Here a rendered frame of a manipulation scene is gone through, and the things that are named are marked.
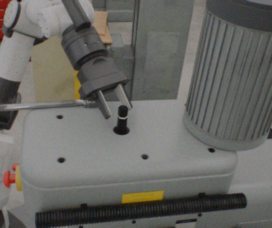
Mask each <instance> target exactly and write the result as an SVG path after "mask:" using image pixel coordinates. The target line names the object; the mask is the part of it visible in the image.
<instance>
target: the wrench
mask: <svg viewBox="0 0 272 228"><path fill-rule="evenodd" d="M89 101H93V100H92V99H90V100H87V101H84V100H66V101H51V102H35V103H20V104H0V112H1V111H16V110H30V109H44V108H59V107H74V106H81V105H84V108H98V106H97V104H96V103H88V102H89Z"/></svg>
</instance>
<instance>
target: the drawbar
mask: <svg viewBox="0 0 272 228"><path fill-rule="evenodd" d="M127 114H128V108H127V106H126V105H120V106H119V107H118V116H119V117H123V118H125V117H127ZM118 116H117V134H118V135H126V125H127V118H125V119H120V118H119V117H118Z"/></svg>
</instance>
